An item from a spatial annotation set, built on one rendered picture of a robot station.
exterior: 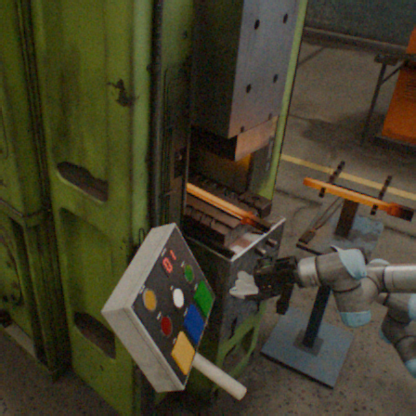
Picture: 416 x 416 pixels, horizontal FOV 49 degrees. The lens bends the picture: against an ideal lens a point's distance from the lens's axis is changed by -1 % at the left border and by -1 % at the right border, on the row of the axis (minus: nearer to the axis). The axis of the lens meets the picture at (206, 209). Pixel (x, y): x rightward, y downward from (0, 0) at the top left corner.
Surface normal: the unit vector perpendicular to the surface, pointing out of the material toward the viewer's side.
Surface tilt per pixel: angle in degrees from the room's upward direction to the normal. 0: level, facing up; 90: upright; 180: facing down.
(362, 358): 0
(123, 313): 90
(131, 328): 90
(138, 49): 90
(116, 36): 89
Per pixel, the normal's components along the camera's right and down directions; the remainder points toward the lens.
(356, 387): 0.08, -0.83
